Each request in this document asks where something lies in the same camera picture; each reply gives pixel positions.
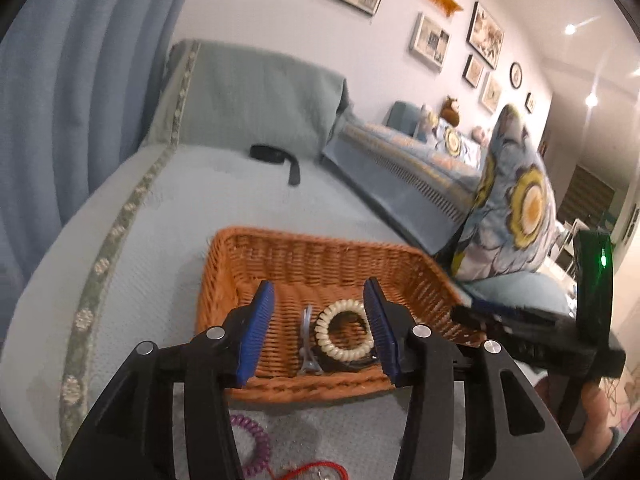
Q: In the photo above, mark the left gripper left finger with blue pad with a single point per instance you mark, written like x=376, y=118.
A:
x=128, y=432

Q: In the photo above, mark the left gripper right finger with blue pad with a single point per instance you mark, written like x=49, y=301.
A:
x=509, y=432

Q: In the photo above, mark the clear blue hair claw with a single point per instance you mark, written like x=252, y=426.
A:
x=310, y=365

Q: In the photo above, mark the right hand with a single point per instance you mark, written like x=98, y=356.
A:
x=598, y=441

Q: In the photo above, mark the brown wicker basket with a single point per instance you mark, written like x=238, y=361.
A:
x=314, y=271

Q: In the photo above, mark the teal velvet cushion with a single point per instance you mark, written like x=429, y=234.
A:
x=523, y=290

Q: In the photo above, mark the striped blue sofa backrest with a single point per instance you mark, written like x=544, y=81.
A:
x=423, y=194

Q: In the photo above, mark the large floral cushion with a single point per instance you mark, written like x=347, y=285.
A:
x=511, y=224

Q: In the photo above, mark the teal sofa seat cover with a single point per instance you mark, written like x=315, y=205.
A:
x=152, y=286

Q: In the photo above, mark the small floral pillow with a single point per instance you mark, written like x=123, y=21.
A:
x=439, y=135

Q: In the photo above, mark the brown owl plush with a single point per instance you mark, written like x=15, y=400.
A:
x=451, y=111

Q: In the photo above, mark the teal sofa armrest cover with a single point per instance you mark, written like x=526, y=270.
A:
x=232, y=97

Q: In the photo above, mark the small black framed picture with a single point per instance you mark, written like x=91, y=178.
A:
x=473, y=71

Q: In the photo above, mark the white framed picture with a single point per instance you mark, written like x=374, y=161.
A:
x=429, y=43

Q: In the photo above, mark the black framed flower picture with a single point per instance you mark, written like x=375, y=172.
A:
x=485, y=35

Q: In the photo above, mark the blue curtain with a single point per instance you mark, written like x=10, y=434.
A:
x=80, y=80

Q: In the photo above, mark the black strap band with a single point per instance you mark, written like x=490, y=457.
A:
x=276, y=156

